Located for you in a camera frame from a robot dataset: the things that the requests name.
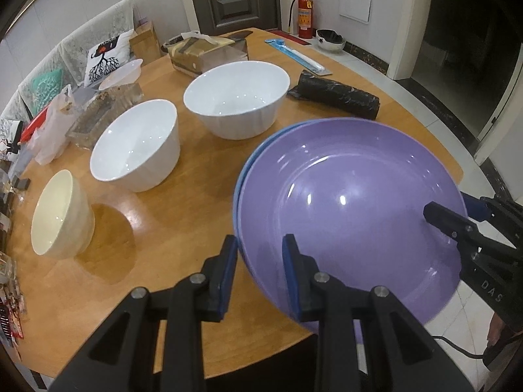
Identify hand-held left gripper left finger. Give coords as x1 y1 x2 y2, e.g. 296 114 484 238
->
49 235 238 392

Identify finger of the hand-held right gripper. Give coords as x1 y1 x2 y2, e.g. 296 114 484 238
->
423 201 483 254
461 192 523 231

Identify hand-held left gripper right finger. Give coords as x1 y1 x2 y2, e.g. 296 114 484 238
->
282 234 475 392

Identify blue plate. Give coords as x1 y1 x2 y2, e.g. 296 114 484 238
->
233 118 368 263

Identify purple plate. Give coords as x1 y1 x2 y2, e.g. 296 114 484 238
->
237 119 468 333

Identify large white bowl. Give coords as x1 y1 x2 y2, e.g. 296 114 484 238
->
183 60 291 140
90 99 181 193

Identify small cream bowl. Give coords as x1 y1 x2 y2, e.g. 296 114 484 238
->
30 169 96 260

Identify black bag roll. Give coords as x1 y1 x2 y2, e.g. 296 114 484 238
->
287 69 380 121

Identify glass ashtray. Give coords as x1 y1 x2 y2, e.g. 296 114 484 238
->
67 88 143 150

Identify gold tissue box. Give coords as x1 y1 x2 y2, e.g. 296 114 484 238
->
167 32 250 79

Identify black white helmet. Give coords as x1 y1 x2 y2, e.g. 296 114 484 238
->
315 28 346 52

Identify blue toothbrush package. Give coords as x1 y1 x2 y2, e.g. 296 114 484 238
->
265 38 333 76

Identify white plastic bowl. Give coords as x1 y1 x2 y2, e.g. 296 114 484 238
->
99 59 143 90

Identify white plastic bag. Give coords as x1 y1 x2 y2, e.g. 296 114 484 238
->
30 85 78 165

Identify red snack packets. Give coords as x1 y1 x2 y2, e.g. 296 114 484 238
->
0 278 27 350

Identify red doormat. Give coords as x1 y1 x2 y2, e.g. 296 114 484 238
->
272 29 315 47

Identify dark brown comb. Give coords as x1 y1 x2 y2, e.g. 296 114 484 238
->
226 30 255 45

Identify grey wooden sofa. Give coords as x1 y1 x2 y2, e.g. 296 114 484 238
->
0 0 162 131

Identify red lid container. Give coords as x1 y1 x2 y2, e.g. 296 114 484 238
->
20 104 52 143

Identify white black tree pillow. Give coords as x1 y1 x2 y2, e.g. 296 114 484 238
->
84 29 135 87

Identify red fire extinguisher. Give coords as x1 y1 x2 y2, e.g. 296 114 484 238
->
289 0 317 39

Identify white grey tree pillow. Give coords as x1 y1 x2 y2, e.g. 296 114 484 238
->
0 118 23 160

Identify teal leaf pillow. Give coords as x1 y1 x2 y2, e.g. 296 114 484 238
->
18 69 66 115

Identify dark entrance door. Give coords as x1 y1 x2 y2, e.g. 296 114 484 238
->
186 0 282 35

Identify white lace sofa cover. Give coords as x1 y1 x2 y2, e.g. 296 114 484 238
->
93 0 135 45
2 63 62 121
57 22 96 75

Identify black cable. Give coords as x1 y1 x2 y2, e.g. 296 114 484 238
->
432 336 489 361

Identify white wall panel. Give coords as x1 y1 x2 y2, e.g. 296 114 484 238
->
339 0 373 23

